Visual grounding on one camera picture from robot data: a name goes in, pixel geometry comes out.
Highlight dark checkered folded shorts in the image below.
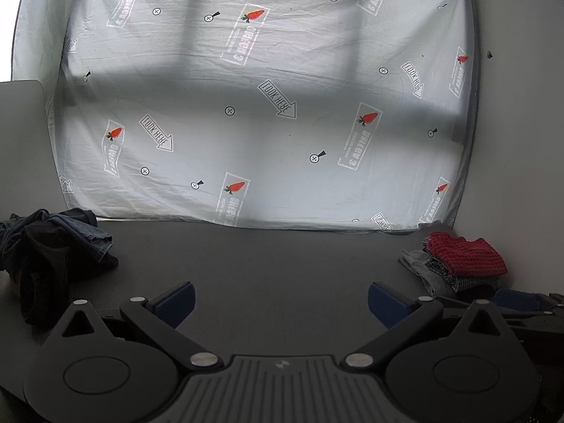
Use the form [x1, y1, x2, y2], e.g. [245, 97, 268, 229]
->
[424, 257, 499, 292]

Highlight grey folded garment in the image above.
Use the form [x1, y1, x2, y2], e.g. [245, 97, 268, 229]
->
[398, 250, 455, 297]

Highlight grey panel board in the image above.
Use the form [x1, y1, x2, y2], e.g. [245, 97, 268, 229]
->
[0, 80, 67, 220]

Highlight black garment pile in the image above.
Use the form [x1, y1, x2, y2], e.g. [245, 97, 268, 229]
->
[0, 223, 121, 331]

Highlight red checkered shorts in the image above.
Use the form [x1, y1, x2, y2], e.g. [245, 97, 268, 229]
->
[423, 232, 508, 278]

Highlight white printed backdrop sheet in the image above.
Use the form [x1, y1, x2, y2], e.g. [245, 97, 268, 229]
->
[12, 0, 476, 232]

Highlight blue denim garment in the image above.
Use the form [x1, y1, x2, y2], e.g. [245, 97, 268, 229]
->
[1, 208, 113, 264]

